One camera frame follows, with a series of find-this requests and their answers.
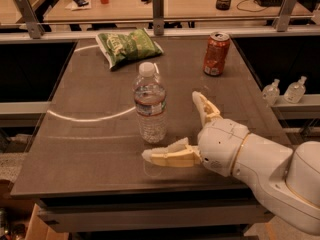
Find clear plastic water bottle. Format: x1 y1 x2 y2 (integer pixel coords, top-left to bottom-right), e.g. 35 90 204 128
133 62 167 143

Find orange soda can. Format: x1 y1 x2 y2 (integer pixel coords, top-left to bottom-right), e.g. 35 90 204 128
203 32 230 76

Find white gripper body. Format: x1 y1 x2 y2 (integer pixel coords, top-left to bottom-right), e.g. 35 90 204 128
198 119 250 177

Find clear sanitizer bottle right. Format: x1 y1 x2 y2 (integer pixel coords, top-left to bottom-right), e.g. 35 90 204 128
284 76 307 103

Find green chip bag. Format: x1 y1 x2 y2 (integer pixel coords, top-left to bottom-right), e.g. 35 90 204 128
96 29 163 70

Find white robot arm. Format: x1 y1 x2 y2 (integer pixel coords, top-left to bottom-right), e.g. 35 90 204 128
142 92 320 236

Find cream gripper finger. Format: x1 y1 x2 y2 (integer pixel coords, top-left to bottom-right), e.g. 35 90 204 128
142 138 202 168
192 91 222 125

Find cardboard box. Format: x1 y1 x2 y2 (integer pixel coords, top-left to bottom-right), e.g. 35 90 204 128
25 205 69 240

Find black cable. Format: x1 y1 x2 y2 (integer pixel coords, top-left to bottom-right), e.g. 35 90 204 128
236 0 269 13

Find grey metal bracket middle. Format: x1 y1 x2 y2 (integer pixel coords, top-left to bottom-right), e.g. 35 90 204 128
152 0 164 36

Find grey metal bracket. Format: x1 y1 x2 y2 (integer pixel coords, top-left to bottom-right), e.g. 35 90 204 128
14 0 44 39
152 0 164 36
272 0 297 32

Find clear sanitizer bottle left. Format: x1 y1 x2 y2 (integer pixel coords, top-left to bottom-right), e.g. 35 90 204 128
262 79 280 106

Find grey metal bracket left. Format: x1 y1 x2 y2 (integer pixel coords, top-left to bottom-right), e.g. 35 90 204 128
14 0 44 39

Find grey metal bracket right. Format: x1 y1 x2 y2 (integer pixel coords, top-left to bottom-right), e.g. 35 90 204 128
272 0 297 32

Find black mesh cup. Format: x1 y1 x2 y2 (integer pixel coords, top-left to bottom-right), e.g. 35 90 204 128
216 0 232 10

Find clear sanitizer bottle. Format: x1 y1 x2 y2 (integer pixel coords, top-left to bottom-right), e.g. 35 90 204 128
284 76 307 103
262 79 280 106

